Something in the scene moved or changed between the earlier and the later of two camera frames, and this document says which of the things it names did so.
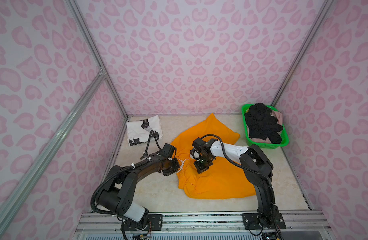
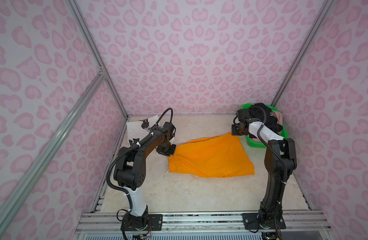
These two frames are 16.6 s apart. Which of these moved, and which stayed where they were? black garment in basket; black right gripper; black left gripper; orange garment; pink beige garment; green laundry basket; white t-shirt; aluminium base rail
Moved: black right gripper; black left gripper; orange garment
Stayed: black garment in basket; green laundry basket; pink beige garment; aluminium base rail; white t-shirt
